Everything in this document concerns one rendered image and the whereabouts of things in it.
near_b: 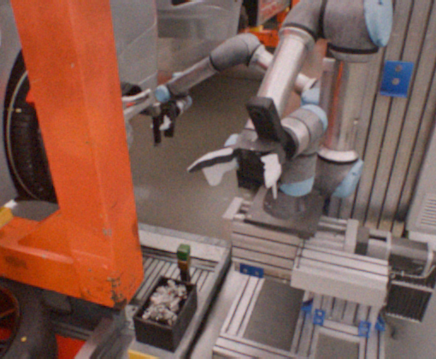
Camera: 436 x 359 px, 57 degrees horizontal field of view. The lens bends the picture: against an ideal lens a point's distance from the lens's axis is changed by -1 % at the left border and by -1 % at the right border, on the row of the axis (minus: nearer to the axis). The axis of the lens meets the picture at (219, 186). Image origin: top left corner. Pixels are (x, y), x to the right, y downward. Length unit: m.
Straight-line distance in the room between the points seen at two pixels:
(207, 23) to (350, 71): 3.15
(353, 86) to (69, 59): 0.68
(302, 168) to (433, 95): 0.53
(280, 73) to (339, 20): 0.18
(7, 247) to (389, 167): 1.28
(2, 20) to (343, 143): 1.15
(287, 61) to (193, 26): 3.13
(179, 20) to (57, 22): 3.13
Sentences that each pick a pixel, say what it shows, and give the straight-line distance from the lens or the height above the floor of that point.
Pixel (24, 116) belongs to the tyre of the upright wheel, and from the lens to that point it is 1.63.
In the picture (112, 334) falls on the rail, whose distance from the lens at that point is 1.60.
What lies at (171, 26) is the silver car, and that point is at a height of 0.90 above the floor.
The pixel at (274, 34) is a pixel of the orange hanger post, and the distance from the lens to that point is 5.14.
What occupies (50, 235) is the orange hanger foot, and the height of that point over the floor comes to 0.76.
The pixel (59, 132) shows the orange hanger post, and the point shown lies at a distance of 1.11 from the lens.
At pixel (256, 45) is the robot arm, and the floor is 1.18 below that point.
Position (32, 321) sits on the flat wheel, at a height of 0.50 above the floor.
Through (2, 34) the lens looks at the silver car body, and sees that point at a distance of 1.57.
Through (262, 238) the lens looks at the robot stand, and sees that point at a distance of 1.35.
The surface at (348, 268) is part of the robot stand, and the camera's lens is 1.25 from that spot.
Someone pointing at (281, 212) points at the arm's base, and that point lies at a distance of 1.25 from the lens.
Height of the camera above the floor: 1.54
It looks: 31 degrees down
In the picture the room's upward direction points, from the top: straight up
